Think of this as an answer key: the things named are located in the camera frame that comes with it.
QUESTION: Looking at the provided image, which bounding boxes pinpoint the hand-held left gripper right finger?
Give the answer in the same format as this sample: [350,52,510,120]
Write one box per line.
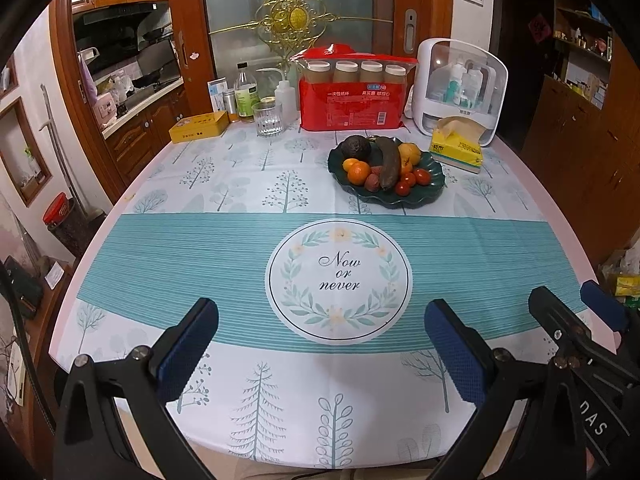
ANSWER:
[424,298,586,480]

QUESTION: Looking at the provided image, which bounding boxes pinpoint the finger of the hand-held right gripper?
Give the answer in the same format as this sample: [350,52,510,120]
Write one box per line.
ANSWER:
[529,286,596,361]
[580,280,629,334]

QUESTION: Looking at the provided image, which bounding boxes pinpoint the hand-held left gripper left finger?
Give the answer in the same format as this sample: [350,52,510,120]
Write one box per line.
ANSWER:
[52,297,221,480]

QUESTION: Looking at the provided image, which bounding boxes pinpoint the dark green scalloped plate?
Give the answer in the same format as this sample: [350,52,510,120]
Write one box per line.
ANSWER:
[327,136,446,210]

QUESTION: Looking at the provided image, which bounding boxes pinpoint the dark green cucumber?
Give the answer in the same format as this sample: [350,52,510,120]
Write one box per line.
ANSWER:
[372,136,402,191]

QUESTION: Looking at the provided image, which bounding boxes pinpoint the mandarin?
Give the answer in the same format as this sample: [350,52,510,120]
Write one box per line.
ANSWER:
[347,161,372,186]

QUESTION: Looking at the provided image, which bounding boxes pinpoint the dark brown avocado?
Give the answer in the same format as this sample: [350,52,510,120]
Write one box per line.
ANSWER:
[336,135,372,162]

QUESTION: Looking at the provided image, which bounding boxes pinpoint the yellow green packet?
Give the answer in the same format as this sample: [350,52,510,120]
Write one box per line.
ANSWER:
[615,275,640,301]

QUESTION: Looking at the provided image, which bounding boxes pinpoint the wooden shelf cabinet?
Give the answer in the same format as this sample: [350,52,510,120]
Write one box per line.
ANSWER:
[520,0,640,266]

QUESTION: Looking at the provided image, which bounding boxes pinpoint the bin with red lid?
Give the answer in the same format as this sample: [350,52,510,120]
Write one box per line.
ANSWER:
[42,192,108,256]

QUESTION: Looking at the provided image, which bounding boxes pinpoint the yellow tissue pack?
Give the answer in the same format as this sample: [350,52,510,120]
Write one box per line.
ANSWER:
[429,116,485,170]

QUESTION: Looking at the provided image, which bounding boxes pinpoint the wooden lower kitchen cabinets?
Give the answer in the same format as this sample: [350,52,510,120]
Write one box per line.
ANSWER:
[102,77,193,171]

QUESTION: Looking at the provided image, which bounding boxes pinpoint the yellow tin box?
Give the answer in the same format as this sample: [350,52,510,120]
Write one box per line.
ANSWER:
[168,111,230,144]

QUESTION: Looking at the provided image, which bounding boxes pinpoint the clear glass tumbler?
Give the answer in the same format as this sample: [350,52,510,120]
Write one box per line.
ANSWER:
[252,102,284,138]

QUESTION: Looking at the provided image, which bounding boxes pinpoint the plain white bottle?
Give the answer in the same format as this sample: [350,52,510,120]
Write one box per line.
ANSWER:
[462,67,483,106]

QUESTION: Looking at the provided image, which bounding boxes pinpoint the white bottle with teal label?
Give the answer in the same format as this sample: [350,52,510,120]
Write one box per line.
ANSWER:
[447,62,463,106]

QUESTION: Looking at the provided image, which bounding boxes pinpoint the clear bottle with green label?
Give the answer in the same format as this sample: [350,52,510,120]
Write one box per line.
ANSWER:
[234,62,261,123]

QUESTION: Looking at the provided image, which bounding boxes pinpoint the white and blue carton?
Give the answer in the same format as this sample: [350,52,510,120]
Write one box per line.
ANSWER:
[207,77,228,113]

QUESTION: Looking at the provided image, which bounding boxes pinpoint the red pack of paper cups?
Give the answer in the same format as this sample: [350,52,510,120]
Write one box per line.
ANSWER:
[291,44,418,131]

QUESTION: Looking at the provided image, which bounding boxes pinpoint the white squeeze bottle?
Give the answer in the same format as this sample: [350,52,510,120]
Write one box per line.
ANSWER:
[256,66,297,122]

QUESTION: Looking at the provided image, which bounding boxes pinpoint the white organiser with clear door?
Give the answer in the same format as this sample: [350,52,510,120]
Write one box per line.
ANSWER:
[411,37,508,137]

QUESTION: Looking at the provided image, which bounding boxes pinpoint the black range hood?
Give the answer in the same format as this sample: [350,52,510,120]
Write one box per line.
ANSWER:
[72,2,173,26]

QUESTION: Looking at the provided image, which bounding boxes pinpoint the wooden door with frosted glass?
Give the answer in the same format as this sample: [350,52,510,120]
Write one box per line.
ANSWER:
[167,0,453,116]

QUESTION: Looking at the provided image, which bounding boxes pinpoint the wooden wall niche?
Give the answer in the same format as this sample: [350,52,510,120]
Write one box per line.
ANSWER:
[0,97,53,206]

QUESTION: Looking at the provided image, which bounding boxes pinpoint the silver door handle plate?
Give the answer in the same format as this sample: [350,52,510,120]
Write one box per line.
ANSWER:
[404,8,418,53]

